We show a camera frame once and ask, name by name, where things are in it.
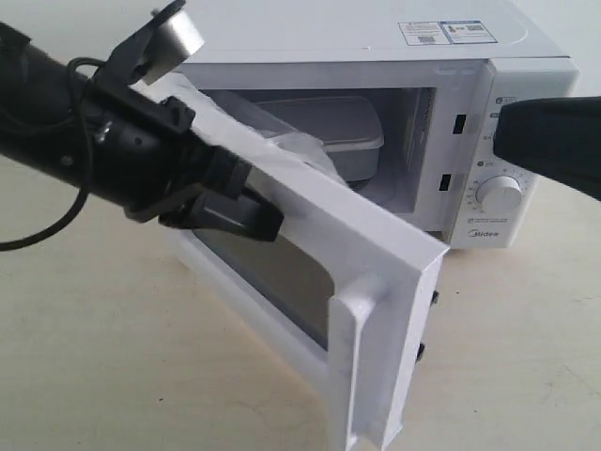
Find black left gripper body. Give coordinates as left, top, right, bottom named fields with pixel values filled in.
left=84, top=90, right=250, bottom=226

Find white microwave door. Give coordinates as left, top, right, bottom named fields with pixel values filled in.
left=163, top=74, right=446, bottom=451

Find white plastic lidded container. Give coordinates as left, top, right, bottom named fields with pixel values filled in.
left=220, top=91, right=386, bottom=182

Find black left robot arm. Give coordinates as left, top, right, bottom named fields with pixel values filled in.
left=1, top=25, right=284, bottom=251

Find white Midea microwave oven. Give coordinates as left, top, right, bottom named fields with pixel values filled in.
left=182, top=1, right=578, bottom=249

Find clear plastic protective film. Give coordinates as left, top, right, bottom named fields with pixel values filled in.
left=156, top=73, right=345, bottom=184

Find lower white control knob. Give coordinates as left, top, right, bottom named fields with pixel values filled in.
left=476, top=176, right=523, bottom=213

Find black left camera cable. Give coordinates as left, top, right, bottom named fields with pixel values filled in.
left=0, top=55, right=123, bottom=253

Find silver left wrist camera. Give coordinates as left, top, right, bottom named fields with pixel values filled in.
left=141, top=1, right=205, bottom=85

